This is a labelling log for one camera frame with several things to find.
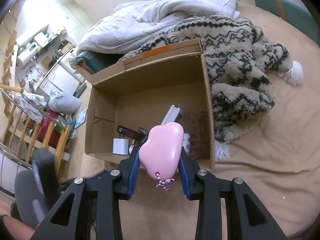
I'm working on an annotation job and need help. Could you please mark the pink transparent massage comb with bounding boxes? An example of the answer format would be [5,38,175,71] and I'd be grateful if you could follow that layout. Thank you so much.
[186,111,208,159]

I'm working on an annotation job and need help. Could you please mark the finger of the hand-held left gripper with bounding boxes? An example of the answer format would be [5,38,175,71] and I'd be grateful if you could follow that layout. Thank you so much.
[91,169,108,180]

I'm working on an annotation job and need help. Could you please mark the white square block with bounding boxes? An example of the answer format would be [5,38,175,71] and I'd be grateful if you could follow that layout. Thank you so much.
[112,138,130,155]

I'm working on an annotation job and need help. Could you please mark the white earbud case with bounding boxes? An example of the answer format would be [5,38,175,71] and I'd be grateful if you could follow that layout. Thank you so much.
[182,133,192,153]

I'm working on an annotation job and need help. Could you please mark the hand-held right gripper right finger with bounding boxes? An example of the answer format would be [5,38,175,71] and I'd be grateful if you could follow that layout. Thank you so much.
[178,146,288,240]

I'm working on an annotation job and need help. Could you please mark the wooden staircase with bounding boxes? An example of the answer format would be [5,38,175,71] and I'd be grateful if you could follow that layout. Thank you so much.
[0,10,25,85]

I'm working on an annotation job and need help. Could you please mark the white tall cabinet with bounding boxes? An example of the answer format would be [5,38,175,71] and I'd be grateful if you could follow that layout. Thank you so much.
[49,0,87,34]

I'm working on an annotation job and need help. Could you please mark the white hanging cloth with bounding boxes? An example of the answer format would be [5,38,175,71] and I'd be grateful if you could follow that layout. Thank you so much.
[20,92,49,123]

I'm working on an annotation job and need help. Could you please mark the beige black patterned blanket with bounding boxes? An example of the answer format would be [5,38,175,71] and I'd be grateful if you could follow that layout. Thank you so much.
[117,15,304,160]

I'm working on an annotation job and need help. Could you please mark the white duvet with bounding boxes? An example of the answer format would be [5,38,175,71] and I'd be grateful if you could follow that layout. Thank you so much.
[76,0,240,55]

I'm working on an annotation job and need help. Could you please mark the person's left forearm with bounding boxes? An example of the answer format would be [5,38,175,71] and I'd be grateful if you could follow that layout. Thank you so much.
[0,215,35,240]

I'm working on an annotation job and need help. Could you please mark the bathroom scale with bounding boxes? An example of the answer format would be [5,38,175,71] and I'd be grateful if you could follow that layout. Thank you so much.
[74,109,88,129]

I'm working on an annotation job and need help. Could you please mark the white water heater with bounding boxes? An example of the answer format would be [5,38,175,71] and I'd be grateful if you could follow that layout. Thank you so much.
[16,51,38,68]

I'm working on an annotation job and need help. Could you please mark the person's grey trousers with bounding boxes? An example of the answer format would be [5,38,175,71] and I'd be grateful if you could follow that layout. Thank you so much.
[14,170,54,230]

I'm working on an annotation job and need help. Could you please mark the white cylindrical appliance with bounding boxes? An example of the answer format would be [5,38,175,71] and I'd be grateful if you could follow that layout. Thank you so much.
[34,32,48,47]

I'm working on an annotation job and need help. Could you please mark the white plastic bag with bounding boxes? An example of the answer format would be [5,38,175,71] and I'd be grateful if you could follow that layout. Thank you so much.
[47,90,83,115]

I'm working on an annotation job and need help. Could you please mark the black device with strap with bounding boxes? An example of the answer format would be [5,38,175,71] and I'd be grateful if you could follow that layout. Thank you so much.
[117,125,140,139]

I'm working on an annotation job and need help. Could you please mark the long white box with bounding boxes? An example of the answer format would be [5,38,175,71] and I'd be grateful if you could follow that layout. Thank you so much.
[160,105,183,127]

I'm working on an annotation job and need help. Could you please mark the dark floor mat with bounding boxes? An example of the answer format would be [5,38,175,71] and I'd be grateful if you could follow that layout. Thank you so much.
[74,82,88,98]

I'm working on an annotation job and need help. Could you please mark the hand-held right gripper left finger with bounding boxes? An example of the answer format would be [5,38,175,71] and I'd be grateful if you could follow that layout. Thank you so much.
[30,145,141,240]

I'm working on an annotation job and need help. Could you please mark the pink cloud-shaped case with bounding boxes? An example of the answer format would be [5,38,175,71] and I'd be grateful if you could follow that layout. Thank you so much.
[138,122,185,188]

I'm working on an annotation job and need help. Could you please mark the teal cushion with orange stripe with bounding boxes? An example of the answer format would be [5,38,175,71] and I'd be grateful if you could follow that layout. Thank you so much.
[252,0,317,34]

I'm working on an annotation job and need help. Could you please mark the white wall cabinet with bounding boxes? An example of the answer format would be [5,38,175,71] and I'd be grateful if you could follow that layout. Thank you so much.
[15,24,50,45]

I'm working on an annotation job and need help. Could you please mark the small cardboard box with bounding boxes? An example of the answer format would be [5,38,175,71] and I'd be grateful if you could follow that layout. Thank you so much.
[59,39,75,55]

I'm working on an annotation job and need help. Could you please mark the wooden rack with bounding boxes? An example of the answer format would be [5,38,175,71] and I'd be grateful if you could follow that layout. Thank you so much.
[0,84,73,170]

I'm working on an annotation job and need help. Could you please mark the white base cabinet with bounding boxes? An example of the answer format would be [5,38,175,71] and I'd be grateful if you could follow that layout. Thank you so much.
[37,61,78,98]

